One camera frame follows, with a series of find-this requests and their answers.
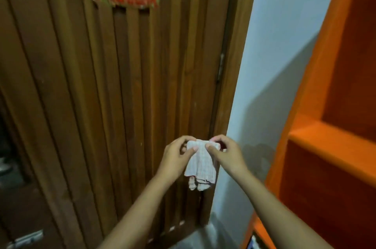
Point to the person's left hand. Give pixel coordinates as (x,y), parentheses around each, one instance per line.
(173,161)

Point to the person's right hand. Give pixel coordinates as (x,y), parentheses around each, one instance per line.
(230,157)

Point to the person's left thumb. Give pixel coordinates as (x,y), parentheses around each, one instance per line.
(189,153)

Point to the person's right thumb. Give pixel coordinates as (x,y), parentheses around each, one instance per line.
(212,151)

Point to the white checked cloth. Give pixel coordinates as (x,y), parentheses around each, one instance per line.
(202,166)

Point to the person's left forearm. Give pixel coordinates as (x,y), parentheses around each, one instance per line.
(138,213)

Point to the person's right forearm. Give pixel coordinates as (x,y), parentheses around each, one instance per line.
(279,213)

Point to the metal door hinge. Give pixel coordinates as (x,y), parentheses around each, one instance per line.
(220,67)

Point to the brown slatted wooden door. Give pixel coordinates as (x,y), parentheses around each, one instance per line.
(97,104)

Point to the orange wooden shelf unit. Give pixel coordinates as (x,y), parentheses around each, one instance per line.
(326,128)

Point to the metal floor door latch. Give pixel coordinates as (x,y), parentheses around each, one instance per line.
(25,239)

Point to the brown wooden door frame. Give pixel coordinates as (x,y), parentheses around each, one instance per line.
(232,81)

